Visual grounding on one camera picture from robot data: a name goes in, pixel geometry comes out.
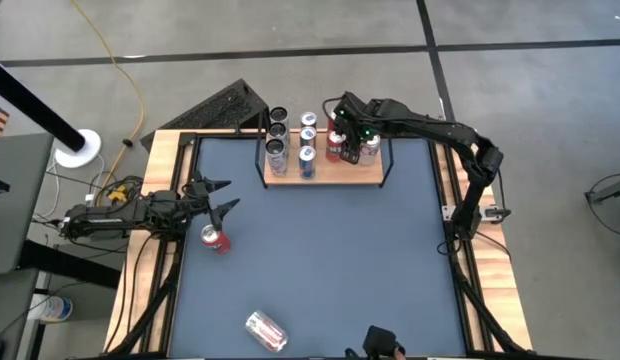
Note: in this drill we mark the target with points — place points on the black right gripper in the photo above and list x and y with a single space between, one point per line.
355 120

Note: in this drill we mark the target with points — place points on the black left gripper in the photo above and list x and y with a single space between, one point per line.
185 207

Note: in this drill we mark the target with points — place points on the red Fanta can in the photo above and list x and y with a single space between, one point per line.
334 149
216 240
331 122

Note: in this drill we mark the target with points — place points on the silver Diet Coke can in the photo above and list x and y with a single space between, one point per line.
266 331
371 152

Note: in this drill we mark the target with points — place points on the blue silver Red Bull can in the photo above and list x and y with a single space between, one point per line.
307 167
308 119
308 136

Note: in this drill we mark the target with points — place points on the black can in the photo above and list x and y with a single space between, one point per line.
277 162

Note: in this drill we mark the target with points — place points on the white Celsius can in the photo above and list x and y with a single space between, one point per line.
278 114
277 131

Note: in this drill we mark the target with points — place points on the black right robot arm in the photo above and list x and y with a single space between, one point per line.
440 130

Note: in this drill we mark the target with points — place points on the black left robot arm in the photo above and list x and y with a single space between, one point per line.
105 217

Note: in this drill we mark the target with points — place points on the blue grey table mat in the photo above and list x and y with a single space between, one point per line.
365 250

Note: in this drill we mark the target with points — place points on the small black plug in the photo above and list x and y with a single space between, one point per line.
127 143

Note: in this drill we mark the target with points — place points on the white bottle blue label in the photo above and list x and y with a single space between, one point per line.
52 308

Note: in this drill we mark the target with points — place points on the grey desk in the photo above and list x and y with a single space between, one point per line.
15 210

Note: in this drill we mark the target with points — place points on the black pole white round base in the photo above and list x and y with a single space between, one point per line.
30 102

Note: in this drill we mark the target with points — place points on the person's hand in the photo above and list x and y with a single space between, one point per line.
399 355

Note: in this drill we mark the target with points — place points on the grey stand foot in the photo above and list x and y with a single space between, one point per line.
612 192

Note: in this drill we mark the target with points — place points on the wooden shelf black metal frame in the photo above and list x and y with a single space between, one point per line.
340 175

